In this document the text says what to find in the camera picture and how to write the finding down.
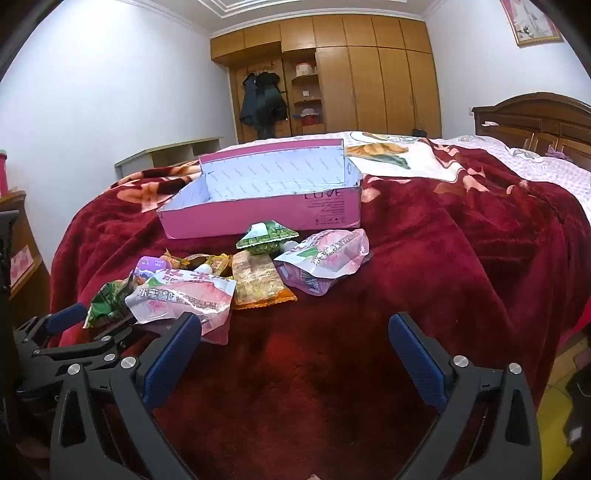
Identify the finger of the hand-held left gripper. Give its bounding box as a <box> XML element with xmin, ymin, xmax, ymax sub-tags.
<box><xmin>13</xmin><ymin>302</ymin><xmax>89</xmax><ymax>356</ymax></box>
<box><xmin>31</xmin><ymin>320</ymin><xmax>178</xmax><ymax>370</ymax></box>

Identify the orange cracker packet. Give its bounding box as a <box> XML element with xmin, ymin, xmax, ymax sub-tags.
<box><xmin>229</xmin><ymin>251</ymin><xmax>298</xmax><ymax>309</ymax></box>

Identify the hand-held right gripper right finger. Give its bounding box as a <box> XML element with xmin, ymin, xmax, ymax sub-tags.
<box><xmin>388</xmin><ymin>312</ymin><xmax>542</xmax><ymax>480</ymax></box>

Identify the pink jelly pouch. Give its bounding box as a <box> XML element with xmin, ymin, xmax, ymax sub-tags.
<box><xmin>273</xmin><ymin>229</ymin><xmax>371</xmax><ymax>296</ymax></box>
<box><xmin>124</xmin><ymin>270</ymin><xmax>237</xmax><ymax>346</ymax></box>

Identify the dark green hanging jacket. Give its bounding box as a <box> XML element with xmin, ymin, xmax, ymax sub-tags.
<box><xmin>255</xmin><ymin>69</ymin><xmax>289</xmax><ymax>139</ymax></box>

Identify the grey low shelf unit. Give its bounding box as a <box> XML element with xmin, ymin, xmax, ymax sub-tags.
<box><xmin>115</xmin><ymin>137</ymin><xmax>225</xmax><ymax>178</ymax></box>

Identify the pink cardboard box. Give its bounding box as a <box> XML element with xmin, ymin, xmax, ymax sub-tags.
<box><xmin>157</xmin><ymin>137</ymin><xmax>363</xmax><ymax>241</ymax></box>

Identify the dark blue hanging jacket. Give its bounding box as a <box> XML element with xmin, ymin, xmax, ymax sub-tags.
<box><xmin>239</xmin><ymin>71</ymin><xmax>264</xmax><ymax>130</ymax></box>

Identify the wall poster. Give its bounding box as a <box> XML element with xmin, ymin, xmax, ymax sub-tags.
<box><xmin>500</xmin><ymin>0</ymin><xmax>564</xmax><ymax>47</ymax></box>

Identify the pile of small candies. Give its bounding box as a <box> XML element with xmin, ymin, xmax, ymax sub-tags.
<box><xmin>159</xmin><ymin>249</ymin><xmax>234</xmax><ymax>278</ymax></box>

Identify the wooden wardrobe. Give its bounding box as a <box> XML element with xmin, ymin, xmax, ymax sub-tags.
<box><xmin>210</xmin><ymin>14</ymin><xmax>441</xmax><ymax>144</ymax></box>

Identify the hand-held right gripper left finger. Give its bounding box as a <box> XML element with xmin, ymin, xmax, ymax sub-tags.
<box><xmin>50</xmin><ymin>312</ymin><xmax>202</xmax><ymax>480</ymax></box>

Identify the red floral blanket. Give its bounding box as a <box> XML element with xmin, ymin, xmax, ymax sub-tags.
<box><xmin>48</xmin><ymin>131</ymin><xmax>591</xmax><ymax>480</ymax></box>

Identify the pink checked bed sheet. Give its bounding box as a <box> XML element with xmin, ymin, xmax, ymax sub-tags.
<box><xmin>217</xmin><ymin>131</ymin><xmax>591</xmax><ymax>208</ymax></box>

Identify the purple cloth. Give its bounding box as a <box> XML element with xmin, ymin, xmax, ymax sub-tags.
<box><xmin>545</xmin><ymin>143</ymin><xmax>575</xmax><ymax>162</ymax></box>

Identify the dark bundle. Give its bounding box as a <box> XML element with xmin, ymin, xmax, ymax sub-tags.
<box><xmin>566</xmin><ymin>371</ymin><xmax>591</xmax><ymax>455</ymax></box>

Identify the wooden headboard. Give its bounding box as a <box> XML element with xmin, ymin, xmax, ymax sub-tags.
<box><xmin>471</xmin><ymin>92</ymin><xmax>591</xmax><ymax>160</ymax></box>

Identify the wooden side cabinet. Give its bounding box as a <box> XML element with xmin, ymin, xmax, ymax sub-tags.
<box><xmin>0</xmin><ymin>189</ymin><xmax>51</xmax><ymax>324</ymax></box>

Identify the green snack packet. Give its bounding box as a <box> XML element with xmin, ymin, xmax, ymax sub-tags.
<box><xmin>235</xmin><ymin>222</ymin><xmax>301</xmax><ymax>257</ymax></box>
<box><xmin>83</xmin><ymin>279</ymin><xmax>139</xmax><ymax>329</ymax></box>

